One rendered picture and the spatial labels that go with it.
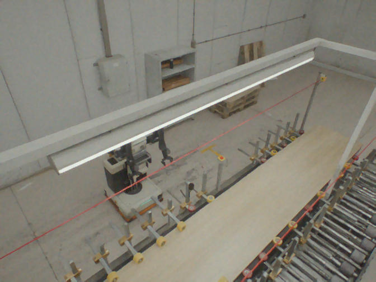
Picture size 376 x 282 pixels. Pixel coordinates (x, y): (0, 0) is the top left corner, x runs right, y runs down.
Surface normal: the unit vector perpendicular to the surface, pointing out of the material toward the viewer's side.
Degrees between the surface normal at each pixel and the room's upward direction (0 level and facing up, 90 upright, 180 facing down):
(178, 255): 0
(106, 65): 90
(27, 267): 0
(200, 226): 0
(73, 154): 61
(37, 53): 90
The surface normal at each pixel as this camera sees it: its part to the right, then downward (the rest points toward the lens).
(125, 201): 0.03, -0.80
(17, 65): 0.67, 0.45
